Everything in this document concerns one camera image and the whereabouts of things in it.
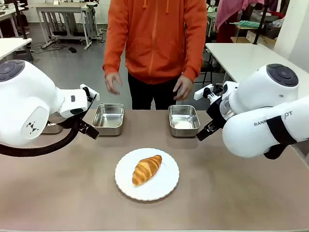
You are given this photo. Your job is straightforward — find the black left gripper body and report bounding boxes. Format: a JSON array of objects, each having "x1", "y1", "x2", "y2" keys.
[{"x1": 76, "y1": 111, "x2": 88, "y2": 127}]

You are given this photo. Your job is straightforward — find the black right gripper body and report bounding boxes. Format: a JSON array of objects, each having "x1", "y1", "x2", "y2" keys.
[{"x1": 206, "y1": 97, "x2": 229, "y2": 131}]

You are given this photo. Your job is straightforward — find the person's right forearm orange sleeve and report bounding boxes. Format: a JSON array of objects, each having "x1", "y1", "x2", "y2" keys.
[{"x1": 102, "y1": 29, "x2": 126, "y2": 78}]

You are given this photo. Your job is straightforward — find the steel rectangular container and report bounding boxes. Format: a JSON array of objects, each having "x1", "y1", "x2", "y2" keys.
[
  {"x1": 91, "y1": 103, "x2": 126, "y2": 137},
  {"x1": 40, "y1": 120, "x2": 64, "y2": 135},
  {"x1": 168, "y1": 104, "x2": 201, "y2": 138}
]

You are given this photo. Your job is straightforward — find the person's left hand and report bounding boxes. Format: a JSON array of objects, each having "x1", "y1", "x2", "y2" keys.
[{"x1": 172, "y1": 75, "x2": 194, "y2": 101}]

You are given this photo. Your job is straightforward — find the person's right hand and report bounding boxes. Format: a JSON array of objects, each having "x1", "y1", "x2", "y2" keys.
[{"x1": 104, "y1": 72, "x2": 123, "y2": 95}]

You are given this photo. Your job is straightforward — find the black folding chair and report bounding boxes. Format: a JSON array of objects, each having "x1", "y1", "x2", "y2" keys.
[{"x1": 194, "y1": 36, "x2": 218, "y2": 85}]

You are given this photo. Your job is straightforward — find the large white table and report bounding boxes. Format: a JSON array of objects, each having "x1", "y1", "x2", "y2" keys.
[{"x1": 205, "y1": 43, "x2": 309, "y2": 84}]

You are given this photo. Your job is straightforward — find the black trousers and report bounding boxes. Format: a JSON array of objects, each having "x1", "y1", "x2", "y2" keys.
[{"x1": 127, "y1": 72, "x2": 182, "y2": 111}]

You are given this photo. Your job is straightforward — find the golden croissant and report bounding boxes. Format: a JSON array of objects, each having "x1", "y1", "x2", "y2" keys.
[{"x1": 132, "y1": 154, "x2": 163, "y2": 187}]

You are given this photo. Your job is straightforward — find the white scalloped plate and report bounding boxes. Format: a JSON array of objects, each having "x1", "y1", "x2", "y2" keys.
[{"x1": 114, "y1": 147, "x2": 180, "y2": 202}]

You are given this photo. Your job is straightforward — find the white floor power strip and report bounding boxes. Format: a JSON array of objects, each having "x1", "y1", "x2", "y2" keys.
[{"x1": 40, "y1": 40, "x2": 56, "y2": 50}]

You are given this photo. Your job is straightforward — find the brown cardboard box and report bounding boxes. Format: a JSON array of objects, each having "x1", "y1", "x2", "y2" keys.
[{"x1": 230, "y1": 30, "x2": 277, "y2": 50}]

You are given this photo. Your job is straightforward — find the green duster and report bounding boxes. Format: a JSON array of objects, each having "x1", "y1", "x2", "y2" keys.
[{"x1": 228, "y1": 20, "x2": 257, "y2": 29}]

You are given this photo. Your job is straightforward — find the orange hoodie torso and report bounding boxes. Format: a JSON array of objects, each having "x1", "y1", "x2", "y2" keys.
[{"x1": 102, "y1": 0, "x2": 209, "y2": 85}]

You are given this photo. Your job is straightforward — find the small white side table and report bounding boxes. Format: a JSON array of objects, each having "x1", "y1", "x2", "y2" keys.
[{"x1": 0, "y1": 38, "x2": 33, "y2": 61}]

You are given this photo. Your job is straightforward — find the grey workbench with legs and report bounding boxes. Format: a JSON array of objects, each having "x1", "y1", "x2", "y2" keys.
[{"x1": 35, "y1": 1, "x2": 100, "y2": 51}]

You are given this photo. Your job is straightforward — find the black clamp pole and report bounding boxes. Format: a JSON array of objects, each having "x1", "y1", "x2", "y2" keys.
[{"x1": 252, "y1": 0, "x2": 270, "y2": 46}]

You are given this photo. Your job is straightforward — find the pink hanging cloth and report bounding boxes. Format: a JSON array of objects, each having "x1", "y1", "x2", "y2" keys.
[{"x1": 214, "y1": 0, "x2": 280, "y2": 33}]

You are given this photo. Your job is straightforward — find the black stand pole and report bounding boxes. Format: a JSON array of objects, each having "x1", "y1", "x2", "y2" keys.
[{"x1": 13, "y1": 0, "x2": 29, "y2": 40}]

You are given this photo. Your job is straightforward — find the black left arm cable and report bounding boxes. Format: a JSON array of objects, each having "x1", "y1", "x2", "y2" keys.
[{"x1": 0, "y1": 93, "x2": 98, "y2": 157}]

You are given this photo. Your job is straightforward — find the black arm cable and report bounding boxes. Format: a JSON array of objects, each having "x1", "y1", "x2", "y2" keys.
[
  {"x1": 0, "y1": 93, "x2": 98, "y2": 157},
  {"x1": 264, "y1": 115, "x2": 298, "y2": 160}
]

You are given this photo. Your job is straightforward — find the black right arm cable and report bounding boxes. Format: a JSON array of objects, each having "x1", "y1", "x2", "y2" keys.
[{"x1": 264, "y1": 115, "x2": 298, "y2": 160}]

